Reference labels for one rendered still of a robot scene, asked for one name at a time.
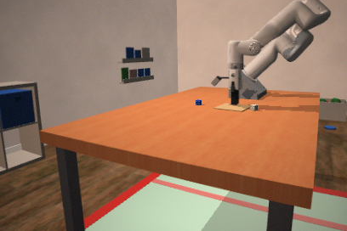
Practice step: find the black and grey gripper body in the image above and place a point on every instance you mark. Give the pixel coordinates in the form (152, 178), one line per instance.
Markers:
(237, 78)

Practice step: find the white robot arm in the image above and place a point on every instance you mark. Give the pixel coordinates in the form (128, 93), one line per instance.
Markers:
(299, 13)

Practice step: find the white die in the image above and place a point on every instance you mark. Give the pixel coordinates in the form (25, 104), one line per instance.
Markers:
(253, 107)

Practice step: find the tan mat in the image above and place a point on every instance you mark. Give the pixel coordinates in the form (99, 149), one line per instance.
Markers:
(239, 107)

